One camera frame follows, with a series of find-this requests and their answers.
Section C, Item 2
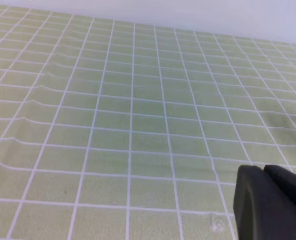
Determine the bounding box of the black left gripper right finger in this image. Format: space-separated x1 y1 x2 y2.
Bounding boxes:
263 165 296 220

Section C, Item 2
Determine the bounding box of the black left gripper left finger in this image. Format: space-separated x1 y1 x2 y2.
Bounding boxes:
233 165 296 240

